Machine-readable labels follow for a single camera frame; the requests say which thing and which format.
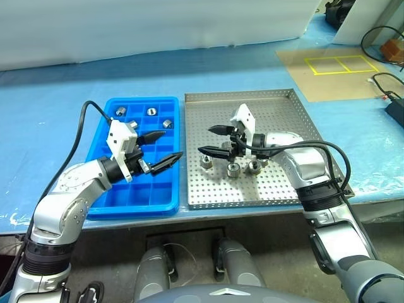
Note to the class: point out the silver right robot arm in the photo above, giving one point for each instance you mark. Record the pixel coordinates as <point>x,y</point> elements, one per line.
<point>303,164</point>

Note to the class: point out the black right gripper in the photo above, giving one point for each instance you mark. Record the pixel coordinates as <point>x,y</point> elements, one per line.
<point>237,143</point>

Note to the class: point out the brown wooden block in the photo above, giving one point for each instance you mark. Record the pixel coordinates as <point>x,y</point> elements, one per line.
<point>393,50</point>

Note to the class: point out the white backdrop sheet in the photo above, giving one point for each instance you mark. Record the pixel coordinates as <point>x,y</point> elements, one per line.
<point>142,25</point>

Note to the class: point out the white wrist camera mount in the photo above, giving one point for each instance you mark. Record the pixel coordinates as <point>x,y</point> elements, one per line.
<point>244,115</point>
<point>118,132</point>

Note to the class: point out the brown flat sheet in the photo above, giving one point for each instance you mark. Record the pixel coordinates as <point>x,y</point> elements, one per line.
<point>331,85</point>

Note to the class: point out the grey robot chest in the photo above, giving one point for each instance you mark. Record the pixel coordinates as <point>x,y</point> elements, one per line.
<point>221,295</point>

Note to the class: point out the perforated metal tray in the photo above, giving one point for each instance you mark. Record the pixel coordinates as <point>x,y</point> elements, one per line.
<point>221,195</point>

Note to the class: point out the white board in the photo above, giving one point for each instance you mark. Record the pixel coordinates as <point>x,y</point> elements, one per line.
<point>363,19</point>

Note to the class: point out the grey rounded robot thigh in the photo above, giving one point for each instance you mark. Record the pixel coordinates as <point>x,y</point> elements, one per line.
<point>236,265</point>
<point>153,271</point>

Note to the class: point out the black power supply brick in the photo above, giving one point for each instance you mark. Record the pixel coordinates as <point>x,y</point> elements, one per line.
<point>396,110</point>

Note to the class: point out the black stand base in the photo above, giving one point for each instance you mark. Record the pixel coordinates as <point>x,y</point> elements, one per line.
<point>186,233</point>

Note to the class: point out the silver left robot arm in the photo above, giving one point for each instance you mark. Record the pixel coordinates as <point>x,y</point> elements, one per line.
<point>72,183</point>

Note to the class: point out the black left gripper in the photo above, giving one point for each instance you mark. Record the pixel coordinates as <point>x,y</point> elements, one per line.
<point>139,161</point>

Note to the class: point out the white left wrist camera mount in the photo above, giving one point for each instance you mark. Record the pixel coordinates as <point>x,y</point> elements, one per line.
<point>118,132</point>

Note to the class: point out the nut in tray upper-middle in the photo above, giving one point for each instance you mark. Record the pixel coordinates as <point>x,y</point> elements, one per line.
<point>151,111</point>

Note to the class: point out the blue compartment tray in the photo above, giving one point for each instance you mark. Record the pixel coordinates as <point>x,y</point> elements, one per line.
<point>139,195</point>

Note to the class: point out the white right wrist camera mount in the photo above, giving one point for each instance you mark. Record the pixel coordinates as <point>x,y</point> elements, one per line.
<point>244,115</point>

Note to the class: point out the black device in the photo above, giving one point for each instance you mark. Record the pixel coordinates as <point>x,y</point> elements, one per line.
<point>336,11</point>

